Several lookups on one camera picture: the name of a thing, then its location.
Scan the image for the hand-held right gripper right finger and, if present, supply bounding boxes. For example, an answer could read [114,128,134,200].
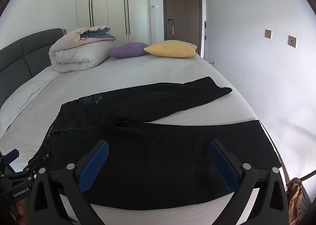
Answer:
[208,139,289,225]

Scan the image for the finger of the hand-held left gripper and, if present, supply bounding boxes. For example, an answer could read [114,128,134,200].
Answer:
[23,150,57,175]
[0,148,20,167]

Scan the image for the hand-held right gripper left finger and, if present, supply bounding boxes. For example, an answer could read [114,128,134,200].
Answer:
[27,140,110,225]

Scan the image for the black denim pants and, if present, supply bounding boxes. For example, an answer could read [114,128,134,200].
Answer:
[27,76,282,211]

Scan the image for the person's left hand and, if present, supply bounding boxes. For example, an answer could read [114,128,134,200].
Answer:
[10,200,28,225]

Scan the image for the flat white pillow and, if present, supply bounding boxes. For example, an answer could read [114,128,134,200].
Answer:
[0,71,60,139]

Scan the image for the brown bag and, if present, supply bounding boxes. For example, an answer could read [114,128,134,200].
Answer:
[286,178,303,225]

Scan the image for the white slatted rack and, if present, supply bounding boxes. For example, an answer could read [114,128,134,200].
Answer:
[300,186,314,217]

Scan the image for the grey padded headboard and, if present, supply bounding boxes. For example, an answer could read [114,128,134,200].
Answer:
[0,28,67,108]

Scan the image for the folded beige duvet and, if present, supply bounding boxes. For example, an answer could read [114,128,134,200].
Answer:
[48,26,117,74]

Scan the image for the bed with white sheet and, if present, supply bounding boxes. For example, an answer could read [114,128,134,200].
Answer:
[0,53,289,225]

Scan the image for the purple pillow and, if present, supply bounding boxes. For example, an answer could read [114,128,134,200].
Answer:
[108,42,149,59]

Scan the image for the yellow pillow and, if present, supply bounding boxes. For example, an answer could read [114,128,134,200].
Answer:
[144,40,198,58]

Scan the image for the cream wardrobe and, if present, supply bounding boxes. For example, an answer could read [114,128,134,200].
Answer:
[76,0,150,45]

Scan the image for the brown door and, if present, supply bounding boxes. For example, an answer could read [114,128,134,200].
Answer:
[162,0,203,55]

